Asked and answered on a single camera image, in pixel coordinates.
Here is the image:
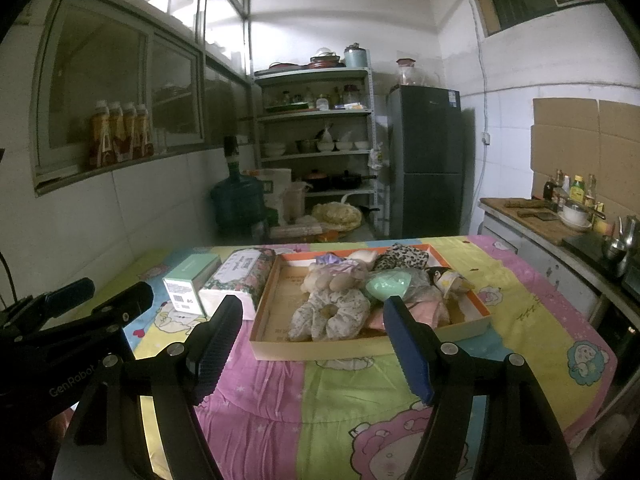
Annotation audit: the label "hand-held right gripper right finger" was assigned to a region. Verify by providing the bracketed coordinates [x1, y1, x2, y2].
[382, 295, 573, 480]

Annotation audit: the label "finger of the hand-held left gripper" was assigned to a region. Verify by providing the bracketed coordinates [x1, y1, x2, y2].
[92, 281, 153, 331]
[15, 277, 96, 321]

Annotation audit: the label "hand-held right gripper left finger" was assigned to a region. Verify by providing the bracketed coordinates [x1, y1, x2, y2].
[52, 294, 244, 480]

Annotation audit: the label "pink pouch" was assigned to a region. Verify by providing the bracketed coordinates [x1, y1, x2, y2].
[367, 300, 451, 333]

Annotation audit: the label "mint green soft pad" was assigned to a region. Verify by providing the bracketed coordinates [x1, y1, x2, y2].
[364, 269, 417, 302]

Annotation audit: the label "cardboard box with orange rim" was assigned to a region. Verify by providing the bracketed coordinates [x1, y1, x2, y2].
[248, 244, 492, 362]

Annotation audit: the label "white floral fabric ring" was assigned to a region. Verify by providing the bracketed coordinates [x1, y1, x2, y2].
[287, 287, 372, 343]

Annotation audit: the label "black white packaged scrunchie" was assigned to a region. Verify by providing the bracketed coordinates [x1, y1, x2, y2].
[427, 266, 473, 297]

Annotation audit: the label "leopard print cloth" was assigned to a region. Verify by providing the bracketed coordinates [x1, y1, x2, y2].
[374, 242, 428, 273]

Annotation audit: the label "green tissue box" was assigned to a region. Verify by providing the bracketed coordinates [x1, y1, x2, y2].
[162, 253, 222, 317]

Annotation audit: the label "floral tissue pack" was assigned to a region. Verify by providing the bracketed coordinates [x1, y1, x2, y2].
[199, 247, 277, 321]

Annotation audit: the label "wooden stool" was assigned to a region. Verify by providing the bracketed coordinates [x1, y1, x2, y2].
[270, 222, 326, 241]

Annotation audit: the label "large water jug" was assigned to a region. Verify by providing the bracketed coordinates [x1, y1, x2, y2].
[210, 172, 266, 233]

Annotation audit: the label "basket of flatbread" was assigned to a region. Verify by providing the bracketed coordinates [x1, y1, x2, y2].
[312, 202, 363, 233]

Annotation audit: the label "kitchen counter cabinet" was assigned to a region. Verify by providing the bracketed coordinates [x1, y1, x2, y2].
[477, 197, 640, 351]

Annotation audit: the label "translucent plastic pitcher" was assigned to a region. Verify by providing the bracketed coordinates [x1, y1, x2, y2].
[285, 182, 311, 223]

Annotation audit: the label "orange juice bottle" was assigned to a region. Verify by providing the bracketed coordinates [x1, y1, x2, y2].
[107, 101, 126, 163]
[122, 102, 141, 160]
[90, 100, 113, 168]
[135, 104, 155, 157]

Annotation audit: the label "white bag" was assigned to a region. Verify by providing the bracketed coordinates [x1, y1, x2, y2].
[260, 169, 292, 211]

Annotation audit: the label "black wok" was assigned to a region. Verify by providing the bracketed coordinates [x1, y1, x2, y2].
[332, 170, 378, 190]

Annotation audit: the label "black water pump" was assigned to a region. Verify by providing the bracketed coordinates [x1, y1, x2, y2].
[223, 135, 240, 176]

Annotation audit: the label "dark grey refrigerator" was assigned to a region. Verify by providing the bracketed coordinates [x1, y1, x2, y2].
[386, 85, 466, 238]

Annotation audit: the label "hanging plastic bags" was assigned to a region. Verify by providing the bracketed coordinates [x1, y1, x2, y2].
[367, 142, 391, 171]

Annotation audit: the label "black induction cooktop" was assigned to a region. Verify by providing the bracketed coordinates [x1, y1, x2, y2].
[562, 235, 626, 281]

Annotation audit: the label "white bowl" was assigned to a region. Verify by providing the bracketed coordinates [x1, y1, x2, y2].
[557, 205, 593, 231]

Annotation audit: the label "row of white bowls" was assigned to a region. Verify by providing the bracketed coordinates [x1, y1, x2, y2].
[262, 137, 373, 156]

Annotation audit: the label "cluster of condiment bottles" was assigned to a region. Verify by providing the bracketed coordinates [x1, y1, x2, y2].
[542, 170, 606, 216]

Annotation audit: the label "steel kettle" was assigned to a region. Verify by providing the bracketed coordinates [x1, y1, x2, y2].
[602, 215, 638, 261]

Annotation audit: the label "white metal shelf unit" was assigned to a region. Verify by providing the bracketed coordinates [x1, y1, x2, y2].
[254, 66, 378, 231]

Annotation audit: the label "row of glass jars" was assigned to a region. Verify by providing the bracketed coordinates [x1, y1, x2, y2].
[265, 85, 371, 111]

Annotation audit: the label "glass jar with red lid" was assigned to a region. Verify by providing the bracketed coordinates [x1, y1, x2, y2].
[396, 58, 418, 86]

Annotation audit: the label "teal pot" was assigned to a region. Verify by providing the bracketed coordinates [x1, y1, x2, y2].
[343, 43, 369, 68]

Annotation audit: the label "red pan with glass lid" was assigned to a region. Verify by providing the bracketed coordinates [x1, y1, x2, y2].
[307, 47, 343, 69]

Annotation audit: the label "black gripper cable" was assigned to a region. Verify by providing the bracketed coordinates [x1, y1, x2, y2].
[0, 252, 16, 311]

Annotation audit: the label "aluminium frame glass window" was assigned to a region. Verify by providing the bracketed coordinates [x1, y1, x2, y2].
[30, 0, 256, 196]

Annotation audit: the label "white wall cable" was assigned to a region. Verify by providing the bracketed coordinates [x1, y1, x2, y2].
[462, 0, 493, 233]

